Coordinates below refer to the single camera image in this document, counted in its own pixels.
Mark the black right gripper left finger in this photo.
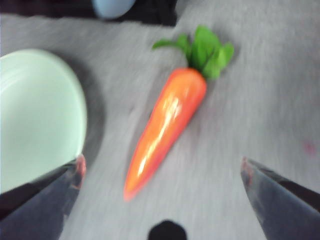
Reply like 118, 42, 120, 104
0, 154, 87, 240

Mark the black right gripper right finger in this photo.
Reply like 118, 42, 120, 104
240, 156, 320, 240

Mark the green round plate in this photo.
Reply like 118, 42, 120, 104
0, 48, 88, 196

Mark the orange carrot with green leaves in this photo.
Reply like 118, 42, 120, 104
122, 24, 235, 203

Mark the blue round plate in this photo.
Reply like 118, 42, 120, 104
91, 0, 137, 20

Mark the black plate rack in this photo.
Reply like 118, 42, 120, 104
0, 0, 178, 27

